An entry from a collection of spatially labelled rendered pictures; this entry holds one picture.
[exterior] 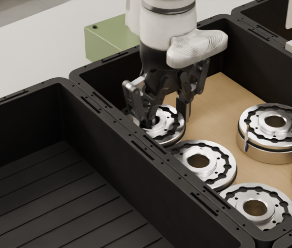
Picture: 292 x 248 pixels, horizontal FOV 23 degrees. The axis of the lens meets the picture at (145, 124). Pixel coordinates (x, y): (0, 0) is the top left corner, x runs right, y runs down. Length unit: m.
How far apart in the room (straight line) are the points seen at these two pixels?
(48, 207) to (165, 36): 0.27
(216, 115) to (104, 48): 0.38
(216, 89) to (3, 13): 2.06
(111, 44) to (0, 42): 0.28
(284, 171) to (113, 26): 0.56
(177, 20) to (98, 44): 0.51
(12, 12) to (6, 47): 1.61
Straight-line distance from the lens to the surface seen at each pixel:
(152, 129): 1.00
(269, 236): 0.77
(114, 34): 1.40
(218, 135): 1.05
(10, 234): 0.92
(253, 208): 0.91
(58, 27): 1.57
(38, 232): 0.92
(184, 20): 0.91
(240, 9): 1.16
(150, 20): 0.92
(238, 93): 1.14
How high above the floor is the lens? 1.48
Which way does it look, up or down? 38 degrees down
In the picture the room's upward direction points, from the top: straight up
